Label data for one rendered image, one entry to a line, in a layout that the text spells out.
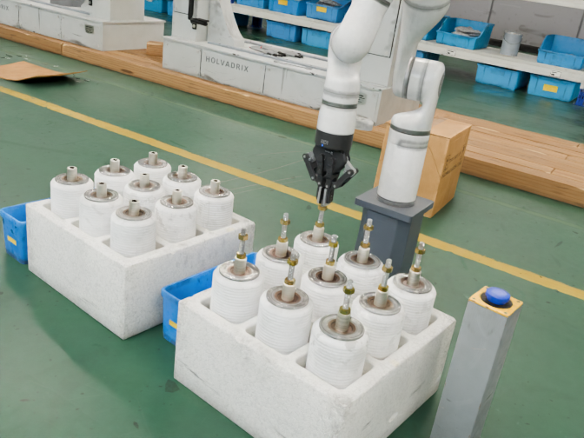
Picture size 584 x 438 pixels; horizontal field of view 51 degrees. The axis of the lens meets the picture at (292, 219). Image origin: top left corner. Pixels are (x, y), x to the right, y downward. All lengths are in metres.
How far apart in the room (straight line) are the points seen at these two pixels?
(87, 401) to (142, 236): 0.35
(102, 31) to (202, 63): 0.84
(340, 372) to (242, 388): 0.20
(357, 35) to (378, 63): 1.98
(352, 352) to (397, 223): 0.50
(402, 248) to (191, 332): 0.55
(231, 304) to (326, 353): 0.22
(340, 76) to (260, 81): 2.25
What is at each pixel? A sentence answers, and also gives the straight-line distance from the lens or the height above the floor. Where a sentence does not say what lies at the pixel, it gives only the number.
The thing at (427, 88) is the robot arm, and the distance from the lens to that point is 1.37.
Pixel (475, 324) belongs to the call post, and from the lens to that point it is 1.09.
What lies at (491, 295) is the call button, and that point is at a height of 0.33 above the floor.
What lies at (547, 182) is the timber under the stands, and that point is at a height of 0.07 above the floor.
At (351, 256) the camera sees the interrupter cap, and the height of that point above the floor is 0.25.
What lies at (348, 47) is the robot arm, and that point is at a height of 0.66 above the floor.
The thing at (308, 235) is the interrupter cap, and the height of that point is 0.25.
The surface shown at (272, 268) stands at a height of 0.24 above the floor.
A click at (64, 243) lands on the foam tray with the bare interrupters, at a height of 0.14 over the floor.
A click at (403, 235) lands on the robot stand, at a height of 0.24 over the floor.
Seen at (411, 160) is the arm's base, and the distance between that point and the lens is 1.41.
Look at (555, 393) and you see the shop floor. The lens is 1.51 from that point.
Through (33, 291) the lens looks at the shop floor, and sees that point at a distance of 1.58.
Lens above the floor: 0.80
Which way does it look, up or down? 23 degrees down
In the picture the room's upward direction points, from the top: 8 degrees clockwise
